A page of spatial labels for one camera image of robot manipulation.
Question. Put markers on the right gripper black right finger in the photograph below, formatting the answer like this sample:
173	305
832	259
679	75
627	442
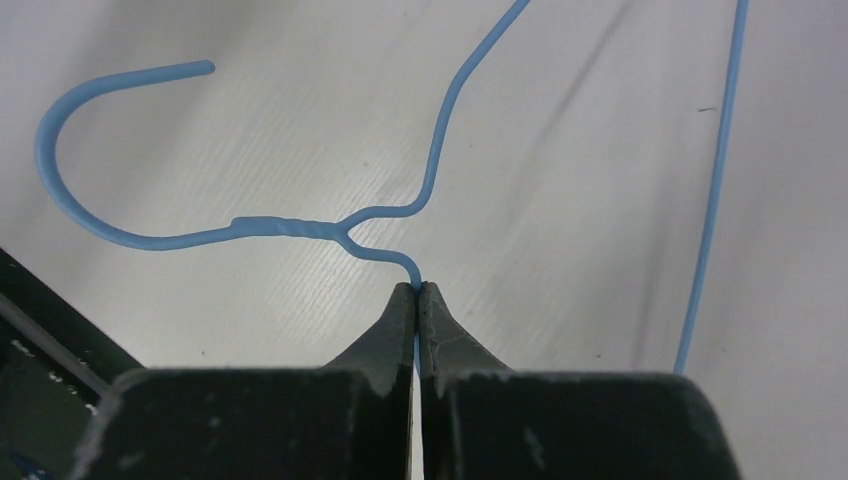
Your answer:
484	420

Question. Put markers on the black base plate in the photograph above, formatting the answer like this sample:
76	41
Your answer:
55	367

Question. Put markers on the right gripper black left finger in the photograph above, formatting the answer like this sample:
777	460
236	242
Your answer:
348	419

